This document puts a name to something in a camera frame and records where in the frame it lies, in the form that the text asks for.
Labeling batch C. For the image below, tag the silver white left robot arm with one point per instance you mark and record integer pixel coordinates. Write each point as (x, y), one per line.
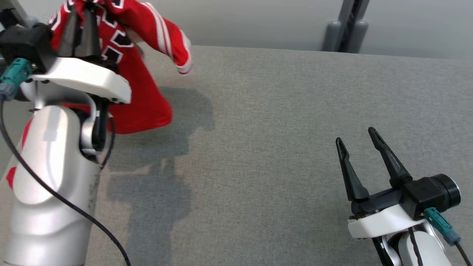
(48, 166)

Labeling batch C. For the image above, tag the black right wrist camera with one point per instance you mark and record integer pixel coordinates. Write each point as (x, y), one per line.
(428, 192)

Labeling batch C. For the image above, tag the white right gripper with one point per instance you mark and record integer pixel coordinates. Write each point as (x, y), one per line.
(380, 221)

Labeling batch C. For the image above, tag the grey metal post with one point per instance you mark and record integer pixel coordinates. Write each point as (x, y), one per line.
(343, 29)

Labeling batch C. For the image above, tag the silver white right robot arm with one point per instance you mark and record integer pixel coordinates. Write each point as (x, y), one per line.
(414, 251)

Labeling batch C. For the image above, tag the red basketball jersey number 23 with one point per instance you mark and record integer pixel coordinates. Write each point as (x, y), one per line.
(147, 96)

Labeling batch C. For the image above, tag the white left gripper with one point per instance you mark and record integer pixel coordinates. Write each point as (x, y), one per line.
(81, 79)

